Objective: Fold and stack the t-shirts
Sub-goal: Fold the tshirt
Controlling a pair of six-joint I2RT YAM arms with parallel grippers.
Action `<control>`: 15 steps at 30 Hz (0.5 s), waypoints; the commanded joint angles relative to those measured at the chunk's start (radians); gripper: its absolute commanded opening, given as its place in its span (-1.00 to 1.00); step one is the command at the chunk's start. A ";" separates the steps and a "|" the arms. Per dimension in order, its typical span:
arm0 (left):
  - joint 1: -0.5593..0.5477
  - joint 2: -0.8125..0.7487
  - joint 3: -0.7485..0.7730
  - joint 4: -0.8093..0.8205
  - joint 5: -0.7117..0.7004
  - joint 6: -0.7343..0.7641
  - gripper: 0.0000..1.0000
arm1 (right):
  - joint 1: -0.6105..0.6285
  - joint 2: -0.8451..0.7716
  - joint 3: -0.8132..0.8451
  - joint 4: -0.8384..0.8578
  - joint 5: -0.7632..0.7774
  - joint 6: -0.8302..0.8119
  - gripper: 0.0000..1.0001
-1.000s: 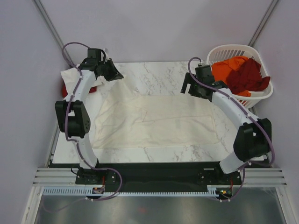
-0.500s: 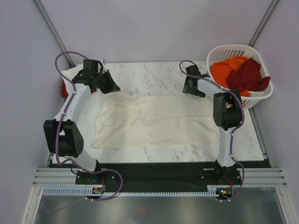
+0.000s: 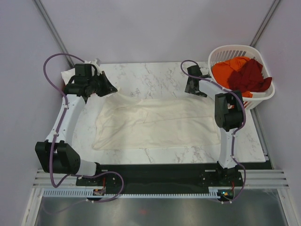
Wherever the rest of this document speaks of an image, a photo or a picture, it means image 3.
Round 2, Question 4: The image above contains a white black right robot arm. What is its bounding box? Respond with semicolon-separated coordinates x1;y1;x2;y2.
185;75;246;186

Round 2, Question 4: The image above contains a folded white t shirt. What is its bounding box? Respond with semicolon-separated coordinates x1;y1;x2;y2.
61;68;75;85

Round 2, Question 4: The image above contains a corner metal post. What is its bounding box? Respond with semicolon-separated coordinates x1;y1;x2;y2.
32;0;69;54
249;0;282;48

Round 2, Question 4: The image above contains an orange t shirt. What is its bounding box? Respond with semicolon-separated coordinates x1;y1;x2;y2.
212;56;250;89

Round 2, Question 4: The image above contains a dark red t shirt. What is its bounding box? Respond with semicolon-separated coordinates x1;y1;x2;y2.
228;59;272;98

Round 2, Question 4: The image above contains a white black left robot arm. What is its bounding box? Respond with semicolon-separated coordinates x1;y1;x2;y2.
35;71;117;185

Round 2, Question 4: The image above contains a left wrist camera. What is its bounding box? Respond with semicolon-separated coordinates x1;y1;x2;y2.
74;58;101;78

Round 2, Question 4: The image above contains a right corner metal post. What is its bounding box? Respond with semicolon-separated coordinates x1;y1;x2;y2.
249;0;282;48

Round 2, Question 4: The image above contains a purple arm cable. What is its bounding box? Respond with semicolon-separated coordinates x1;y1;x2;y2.
180;60;247;205
43;53;125;203

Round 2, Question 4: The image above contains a white plastic laundry basket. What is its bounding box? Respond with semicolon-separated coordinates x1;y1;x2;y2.
207;45;275;110

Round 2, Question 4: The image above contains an aluminium frame rail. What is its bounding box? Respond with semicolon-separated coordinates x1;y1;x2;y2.
33;169;289;189

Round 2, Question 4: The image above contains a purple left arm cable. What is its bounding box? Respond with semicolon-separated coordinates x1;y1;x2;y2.
43;53;125;203

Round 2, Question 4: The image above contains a cream white t shirt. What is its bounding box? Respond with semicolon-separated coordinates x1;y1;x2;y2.
93;93;220;150

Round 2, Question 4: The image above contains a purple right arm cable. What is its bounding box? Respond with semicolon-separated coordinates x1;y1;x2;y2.
180;60;247;205

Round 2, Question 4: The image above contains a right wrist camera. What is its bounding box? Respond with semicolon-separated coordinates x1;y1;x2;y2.
187;65;208;78

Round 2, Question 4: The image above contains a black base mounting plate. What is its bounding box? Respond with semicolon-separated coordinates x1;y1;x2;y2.
76;163;243;193

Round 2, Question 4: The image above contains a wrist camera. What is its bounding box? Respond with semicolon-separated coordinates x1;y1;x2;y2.
74;58;101;78
187;65;208;78

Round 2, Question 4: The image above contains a left corner metal post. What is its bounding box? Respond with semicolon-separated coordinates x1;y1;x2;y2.
32;0;69;54

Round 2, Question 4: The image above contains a white slotted cable duct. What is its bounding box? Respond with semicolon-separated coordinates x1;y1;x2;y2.
43;186;238;198

